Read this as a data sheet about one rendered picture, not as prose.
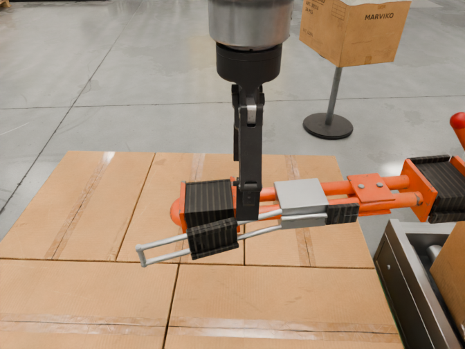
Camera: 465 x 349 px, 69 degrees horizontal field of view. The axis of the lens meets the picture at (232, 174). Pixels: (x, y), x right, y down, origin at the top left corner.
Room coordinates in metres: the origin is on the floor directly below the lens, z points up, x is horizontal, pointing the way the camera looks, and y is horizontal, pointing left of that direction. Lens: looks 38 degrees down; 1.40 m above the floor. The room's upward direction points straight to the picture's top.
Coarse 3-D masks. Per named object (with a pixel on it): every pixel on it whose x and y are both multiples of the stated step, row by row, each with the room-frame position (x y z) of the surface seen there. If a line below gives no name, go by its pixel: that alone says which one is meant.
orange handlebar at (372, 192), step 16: (352, 176) 0.41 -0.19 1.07; (368, 176) 0.41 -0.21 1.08; (400, 176) 0.41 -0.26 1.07; (272, 192) 0.39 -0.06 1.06; (336, 192) 0.39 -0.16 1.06; (352, 192) 0.39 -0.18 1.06; (368, 192) 0.37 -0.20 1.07; (384, 192) 0.37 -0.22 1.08; (416, 192) 0.37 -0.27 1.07; (176, 208) 0.36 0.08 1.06; (272, 208) 0.35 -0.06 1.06; (368, 208) 0.35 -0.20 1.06; (384, 208) 0.36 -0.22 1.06; (176, 224) 0.34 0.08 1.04
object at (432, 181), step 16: (416, 160) 0.43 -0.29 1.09; (432, 160) 0.44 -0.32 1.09; (448, 160) 0.44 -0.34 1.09; (416, 176) 0.39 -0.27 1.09; (432, 176) 0.40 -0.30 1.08; (448, 176) 0.40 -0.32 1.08; (464, 176) 0.40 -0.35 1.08; (400, 192) 0.42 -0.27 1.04; (432, 192) 0.35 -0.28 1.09; (448, 192) 0.36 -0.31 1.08; (464, 192) 0.36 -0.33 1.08; (416, 208) 0.37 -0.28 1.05; (432, 208) 0.35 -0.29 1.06; (448, 208) 0.35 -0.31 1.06; (464, 208) 0.35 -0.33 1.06
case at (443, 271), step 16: (464, 224) 0.59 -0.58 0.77; (448, 240) 0.61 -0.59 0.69; (464, 240) 0.57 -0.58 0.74; (448, 256) 0.58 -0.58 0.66; (464, 256) 0.54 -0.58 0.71; (432, 272) 0.60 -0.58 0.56; (448, 272) 0.56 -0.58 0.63; (464, 272) 0.52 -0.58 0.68; (448, 288) 0.53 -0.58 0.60; (464, 288) 0.49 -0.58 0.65; (448, 304) 0.50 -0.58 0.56; (464, 304) 0.47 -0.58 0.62; (464, 320) 0.44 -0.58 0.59; (464, 336) 0.42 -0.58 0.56
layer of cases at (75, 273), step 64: (64, 192) 0.98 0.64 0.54; (128, 192) 0.98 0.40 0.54; (0, 256) 0.68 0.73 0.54; (64, 256) 0.68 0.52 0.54; (128, 256) 0.68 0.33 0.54; (256, 256) 0.68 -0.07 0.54; (320, 256) 0.68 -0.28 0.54; (0, 320) 0.47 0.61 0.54; (64, 320) 0.47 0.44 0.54; (128, 320) 0.47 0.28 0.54; (192, 320) 0.47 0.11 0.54; (256, 320) 0.47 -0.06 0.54; (320, 320) 0.47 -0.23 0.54; (384, 320) 0.47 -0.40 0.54
